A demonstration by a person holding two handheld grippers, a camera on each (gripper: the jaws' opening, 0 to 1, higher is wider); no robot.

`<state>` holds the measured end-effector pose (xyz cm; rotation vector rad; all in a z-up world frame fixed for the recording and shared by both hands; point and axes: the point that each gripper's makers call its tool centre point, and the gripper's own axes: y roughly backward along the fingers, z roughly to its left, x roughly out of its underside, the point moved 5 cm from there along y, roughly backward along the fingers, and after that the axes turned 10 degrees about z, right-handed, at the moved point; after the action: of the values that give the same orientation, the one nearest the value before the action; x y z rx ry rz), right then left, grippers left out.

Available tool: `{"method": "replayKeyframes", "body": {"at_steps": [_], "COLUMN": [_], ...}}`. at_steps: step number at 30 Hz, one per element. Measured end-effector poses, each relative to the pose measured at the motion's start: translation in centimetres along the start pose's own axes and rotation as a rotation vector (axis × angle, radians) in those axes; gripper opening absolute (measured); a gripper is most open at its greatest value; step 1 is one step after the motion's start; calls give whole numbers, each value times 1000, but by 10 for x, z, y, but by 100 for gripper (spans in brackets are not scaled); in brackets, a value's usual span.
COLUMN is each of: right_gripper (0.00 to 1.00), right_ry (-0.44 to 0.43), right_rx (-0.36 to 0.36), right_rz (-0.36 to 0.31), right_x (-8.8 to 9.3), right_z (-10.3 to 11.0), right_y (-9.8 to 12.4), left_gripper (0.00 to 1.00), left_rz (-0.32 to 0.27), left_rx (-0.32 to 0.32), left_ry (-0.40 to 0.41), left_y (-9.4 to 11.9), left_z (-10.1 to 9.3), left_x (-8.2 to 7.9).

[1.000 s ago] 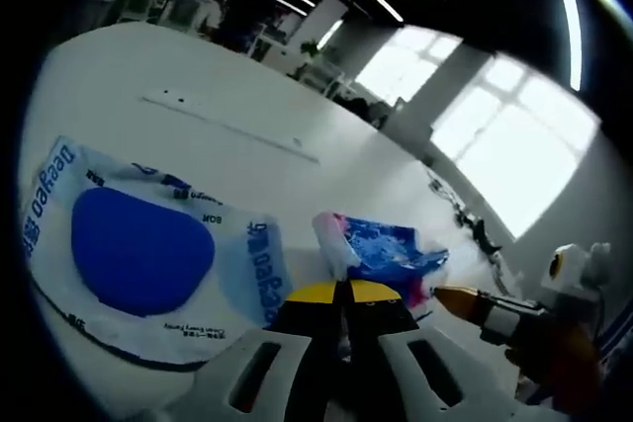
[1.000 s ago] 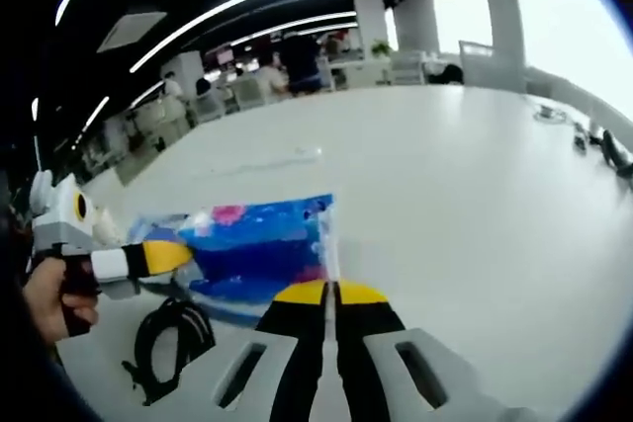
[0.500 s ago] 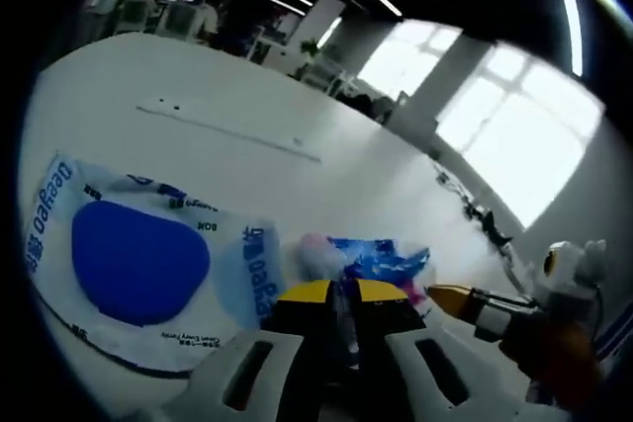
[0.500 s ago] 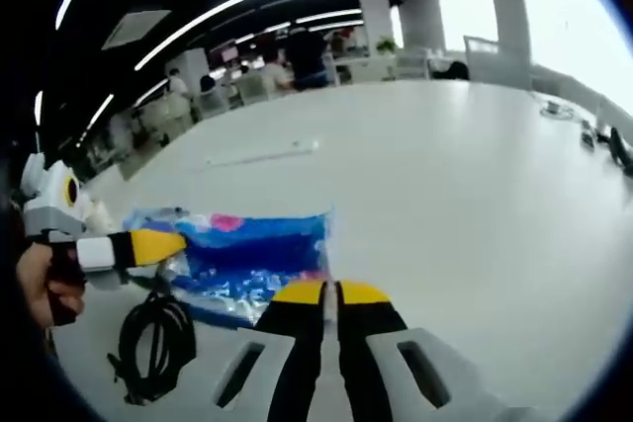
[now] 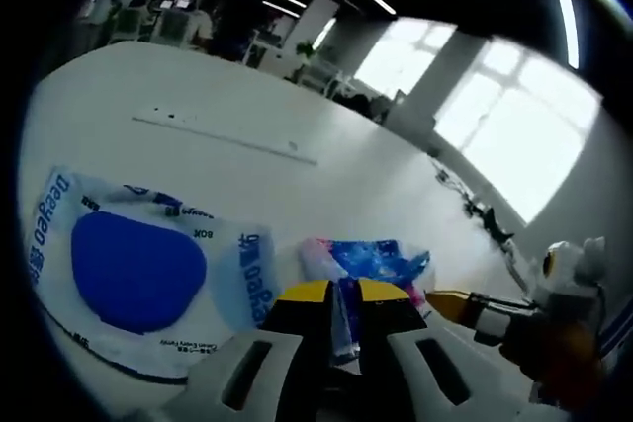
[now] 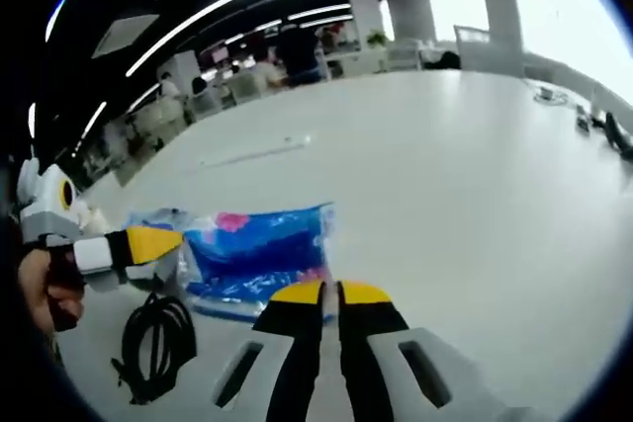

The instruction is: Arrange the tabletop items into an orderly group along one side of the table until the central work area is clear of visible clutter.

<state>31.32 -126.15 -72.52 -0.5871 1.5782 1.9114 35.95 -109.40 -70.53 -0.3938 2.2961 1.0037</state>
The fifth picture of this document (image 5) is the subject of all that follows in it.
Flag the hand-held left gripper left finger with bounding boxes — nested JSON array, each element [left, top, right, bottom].
[[131, 279, 332, 422]]

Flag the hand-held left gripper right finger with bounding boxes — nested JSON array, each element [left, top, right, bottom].
[[357, 279, 545, 422]]

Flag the small blue patterned packet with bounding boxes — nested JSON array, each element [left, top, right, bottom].
[[296, 236, 432, 369]]

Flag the clear packet with blue case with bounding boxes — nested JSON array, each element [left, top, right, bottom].
[[29, 163, 277, 387]]

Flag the person's right hand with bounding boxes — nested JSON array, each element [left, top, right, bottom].
[[498, 312, 608, 396]]

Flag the wide bright window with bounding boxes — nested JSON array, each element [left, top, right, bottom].
[[433, 40, 604, 226]]

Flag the black bag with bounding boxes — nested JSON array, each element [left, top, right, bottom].
[[344, 92, 393, 123]]

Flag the white ceiling light strip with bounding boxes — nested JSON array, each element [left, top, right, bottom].
[[537, 0, 581, 71]]

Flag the green potted plant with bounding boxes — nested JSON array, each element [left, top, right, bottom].
[[294, 40, 319, 62]]

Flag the white office chair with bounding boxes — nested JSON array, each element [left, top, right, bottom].
[[159, 11, 193, 46], [115, 6, 145, 43]]

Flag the tangle of black cables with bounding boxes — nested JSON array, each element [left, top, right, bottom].
[[433, 157, 518, 248]]

